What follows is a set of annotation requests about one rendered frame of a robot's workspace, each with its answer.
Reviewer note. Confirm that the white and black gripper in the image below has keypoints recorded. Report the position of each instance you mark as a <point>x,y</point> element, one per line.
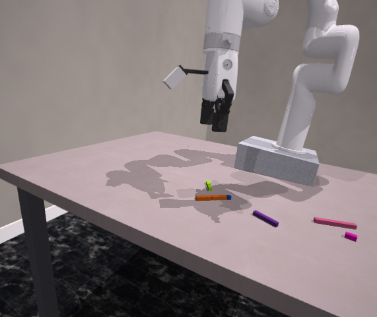
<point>222,65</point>

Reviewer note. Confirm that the pink rod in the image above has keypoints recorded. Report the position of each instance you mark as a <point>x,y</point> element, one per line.
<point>335,223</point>

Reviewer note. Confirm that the small magenta block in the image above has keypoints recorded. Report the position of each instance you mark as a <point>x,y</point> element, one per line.
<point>350,236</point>

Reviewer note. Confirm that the lime green rod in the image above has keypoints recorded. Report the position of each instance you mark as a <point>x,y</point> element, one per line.
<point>209,187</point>

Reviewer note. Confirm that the purple rod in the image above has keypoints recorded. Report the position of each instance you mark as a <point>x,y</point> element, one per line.
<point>265,218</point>

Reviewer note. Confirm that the orange rectangular bar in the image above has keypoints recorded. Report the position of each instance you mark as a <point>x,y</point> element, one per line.
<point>203,198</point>
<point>219,197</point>

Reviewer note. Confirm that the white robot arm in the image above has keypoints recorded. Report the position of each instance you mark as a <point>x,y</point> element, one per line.
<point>225,21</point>

